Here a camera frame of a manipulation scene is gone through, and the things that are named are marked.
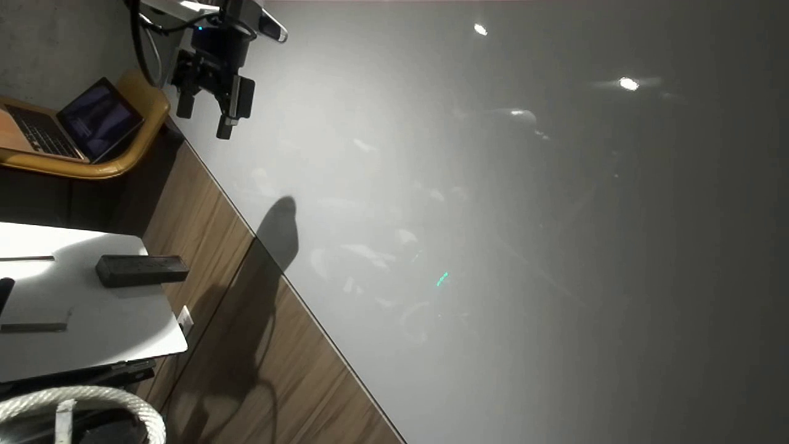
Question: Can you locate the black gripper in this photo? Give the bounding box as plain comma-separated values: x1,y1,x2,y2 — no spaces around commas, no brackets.
171,23,260,142

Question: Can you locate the large white whiteboard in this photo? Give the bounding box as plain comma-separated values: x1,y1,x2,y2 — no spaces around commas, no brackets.
160,0,789,444

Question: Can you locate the open laptop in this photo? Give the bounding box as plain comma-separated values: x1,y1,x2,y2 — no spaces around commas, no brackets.
2,77,149,165

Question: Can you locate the dark flat strip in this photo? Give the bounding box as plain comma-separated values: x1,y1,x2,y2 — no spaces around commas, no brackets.
0,251,57,267

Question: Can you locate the white table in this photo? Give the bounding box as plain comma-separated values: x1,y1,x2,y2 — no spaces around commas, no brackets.
0,220,195,384

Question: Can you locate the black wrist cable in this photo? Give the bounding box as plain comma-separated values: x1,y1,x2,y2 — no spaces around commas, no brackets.
122,0,184,88

